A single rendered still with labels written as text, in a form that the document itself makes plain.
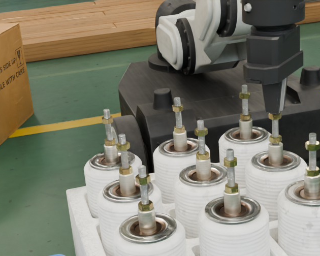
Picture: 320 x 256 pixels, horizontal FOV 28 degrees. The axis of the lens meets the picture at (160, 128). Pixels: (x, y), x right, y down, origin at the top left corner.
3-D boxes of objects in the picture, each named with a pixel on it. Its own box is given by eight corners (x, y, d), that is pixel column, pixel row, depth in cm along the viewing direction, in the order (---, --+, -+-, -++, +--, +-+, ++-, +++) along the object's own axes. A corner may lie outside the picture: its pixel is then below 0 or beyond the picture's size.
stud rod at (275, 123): (270, 150, 98) (269, 104, 96) (276, 149, 99) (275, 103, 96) (275, 152, 98) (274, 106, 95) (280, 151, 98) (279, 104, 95)
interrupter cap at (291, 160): (253, 175, 96) (253, 170, 96) (249, 155, 103) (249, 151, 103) (304, 172, 95) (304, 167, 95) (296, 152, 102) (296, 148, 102)
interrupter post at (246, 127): (253, 139, 108) (252, 122, 107) (238, 140, 109) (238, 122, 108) (253, 134, 111) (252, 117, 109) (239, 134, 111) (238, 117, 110)
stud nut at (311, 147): (303, 150, 86) (303, 144, 85) (307, 145, 87) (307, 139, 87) (318, 152, 85) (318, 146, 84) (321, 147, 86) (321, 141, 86)
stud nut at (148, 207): (136, 208, 82) (135, 201, 82) (147, 203, 83) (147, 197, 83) (144, 213, 81) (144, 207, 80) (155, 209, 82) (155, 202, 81)
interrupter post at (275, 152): (268, 166, 98) (268, 147, 97) (267, 160, 100) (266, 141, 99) (284, 166, 98) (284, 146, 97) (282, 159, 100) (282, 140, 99)
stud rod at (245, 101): (247, 125, 110) (246, 84, 107) (249, 127, 109) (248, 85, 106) (242, 126, 109) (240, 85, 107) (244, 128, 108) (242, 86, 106)
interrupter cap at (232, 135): (268, 145, 106) (268, 141, 105) (223, 146, 107) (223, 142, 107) (267, 128, 113) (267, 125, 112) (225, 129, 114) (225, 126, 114)
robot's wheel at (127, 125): (115, 184, 154) (105, 106, 147) (135, 180, 155) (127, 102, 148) (131, 222, 136) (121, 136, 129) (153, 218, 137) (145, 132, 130)
